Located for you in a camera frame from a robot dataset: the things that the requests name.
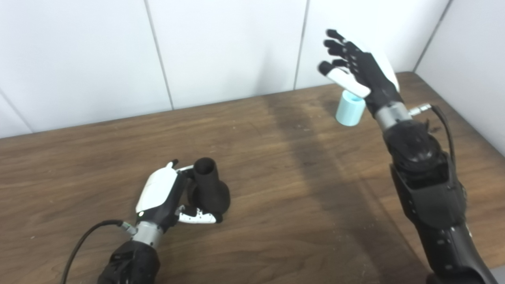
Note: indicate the white and black left hand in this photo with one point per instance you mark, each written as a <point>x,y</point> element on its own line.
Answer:
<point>158,189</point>

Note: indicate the white and black right hand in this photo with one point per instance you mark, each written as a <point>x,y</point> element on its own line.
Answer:
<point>375,79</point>

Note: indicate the light blue cylinder cup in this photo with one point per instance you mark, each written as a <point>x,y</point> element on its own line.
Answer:
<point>349,112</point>

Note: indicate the black nozzle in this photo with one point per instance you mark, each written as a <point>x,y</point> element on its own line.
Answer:
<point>209,193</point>

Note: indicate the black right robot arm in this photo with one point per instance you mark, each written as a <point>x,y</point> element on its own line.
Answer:
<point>430,189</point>

